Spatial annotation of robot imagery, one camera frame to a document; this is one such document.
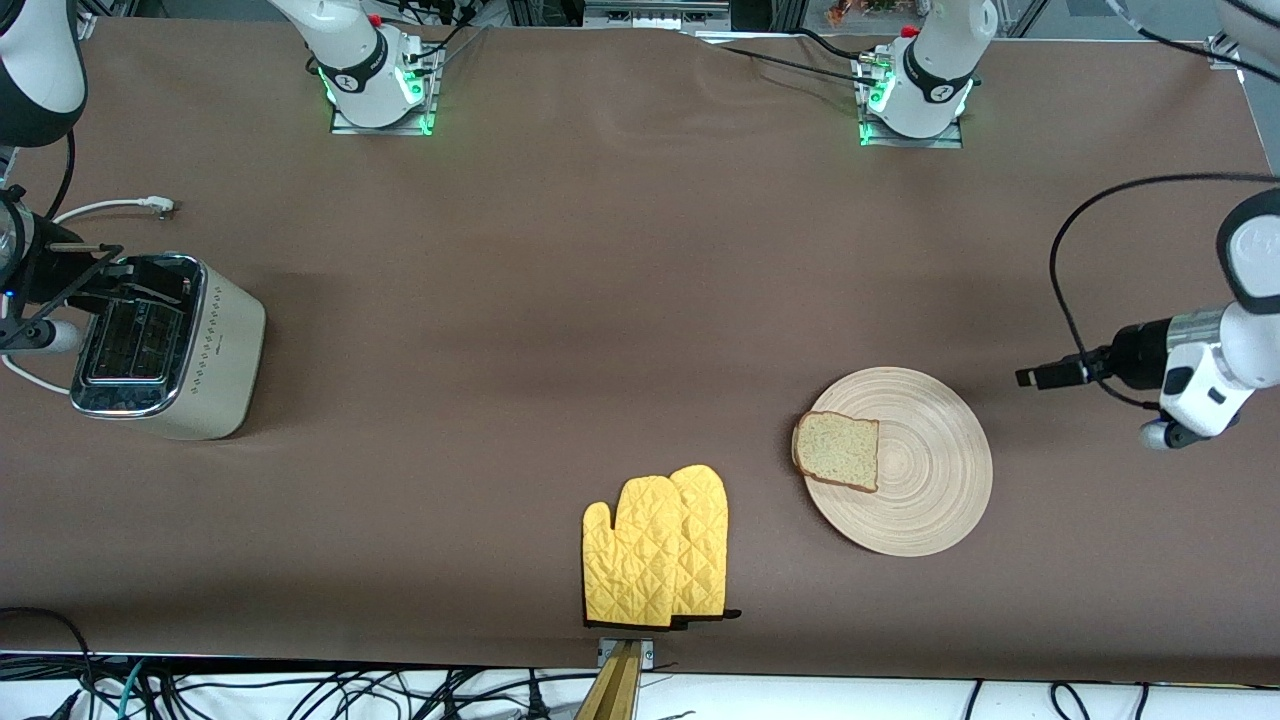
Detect round wooden plate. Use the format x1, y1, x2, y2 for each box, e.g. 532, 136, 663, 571
803, 366, 994, 558

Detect slice of brown bread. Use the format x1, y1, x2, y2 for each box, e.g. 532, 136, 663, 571
792, 411, 881, 494

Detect beige and chrome toaster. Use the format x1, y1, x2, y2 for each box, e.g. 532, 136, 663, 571
70, 253, 268, 441

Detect yellow quilted oven mitt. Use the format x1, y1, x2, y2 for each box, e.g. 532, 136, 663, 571
582, 476, 687, 629
668, 464, 743, 624

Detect brown table cover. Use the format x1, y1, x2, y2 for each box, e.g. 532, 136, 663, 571
0, 18, 1280, 687

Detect grey metal rack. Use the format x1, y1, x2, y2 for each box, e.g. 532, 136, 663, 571
580, 0, 733, 31

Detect white toaster power cord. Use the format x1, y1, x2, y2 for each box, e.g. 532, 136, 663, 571
0, 195, 179, 396

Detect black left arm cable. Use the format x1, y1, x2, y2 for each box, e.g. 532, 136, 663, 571
1049, 0, 1280, 411

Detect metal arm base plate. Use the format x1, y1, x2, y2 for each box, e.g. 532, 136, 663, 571
330, 45, 442, 136
857, 55, 966, 149

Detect looped black cable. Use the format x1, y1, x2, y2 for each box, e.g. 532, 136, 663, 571
0, 606, 97, 720

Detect black base connector cables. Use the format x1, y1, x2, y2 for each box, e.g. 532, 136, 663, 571
398, 0, 493, 67

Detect teal cable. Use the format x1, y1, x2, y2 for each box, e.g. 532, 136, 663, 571
116, 658, 153, 720

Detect black cable on table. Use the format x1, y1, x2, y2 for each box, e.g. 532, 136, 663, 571
712, 28, 887, 91

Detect wooden post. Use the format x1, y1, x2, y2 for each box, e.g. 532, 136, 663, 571
575, 642, 641, 720

